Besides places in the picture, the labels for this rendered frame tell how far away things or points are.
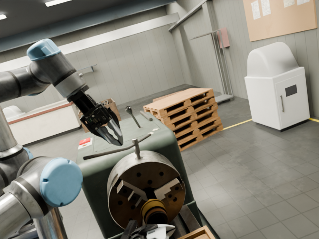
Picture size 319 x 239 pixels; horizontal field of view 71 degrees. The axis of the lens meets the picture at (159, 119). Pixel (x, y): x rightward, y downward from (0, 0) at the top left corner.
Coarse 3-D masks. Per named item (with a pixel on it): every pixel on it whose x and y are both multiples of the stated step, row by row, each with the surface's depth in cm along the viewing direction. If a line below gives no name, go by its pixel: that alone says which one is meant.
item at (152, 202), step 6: (144, 204) 79; (150, 204) 78; (156, 204) 77; (162, 204) 80; (144, 210) 77; (150, 210) 76; (156, 210) 75; (162, 210) 76; (144, 216) 76; (150, 216) 74; (156, 216) 81; (162, 216) 80; (150, 222) 79; (156, 222) 79; (162, 222) 78
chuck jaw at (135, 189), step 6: (114, 180) 87; (120, 180) 84; (114, 186) 84; (120, 186) 82; (126, 186) 81; (132, 186) 84; (120, 192) 81; (126, 192) 82; (132, 192) 81; (138, 192) 83; (144, 192) 86; (132, 198) 80; (138, 198) 81; (144, 198) 81; (138, 204) 79
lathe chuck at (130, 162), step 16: (128, 160) 90; (144, 160) 86; (160, 160) 89; (112, 176) 90; (128, 176) 85; (144, 176) 86; (160, 176) 88; (176, 176) 90; (112, 192) 84; (112, 208) 86; (128, 208) 87; (176, 208) 93
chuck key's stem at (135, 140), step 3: (132, 138) 87; (135, 138) 86; (132, 141) 86; (135, 141) 86; (135, 144) 86; (138, 144) 87; (135, 147) 87; (138, 147) 87; (135, 150) 87; (138, 150) 87; (135, 153) 88; (138, 153) 87; (138, 156) 88
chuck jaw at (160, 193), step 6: (174, 180) 89; (180, 180) 91; (162, 186) 88; (168, 186) 87; (174, 186) 86; (180, 186) 87; (156, 192) 87; (162, 192) 85; (168, 192) 83; (174, 192) 86; (162, 198) 81; (168, 198) 84; (174, 198) 85; (168, 204) 82
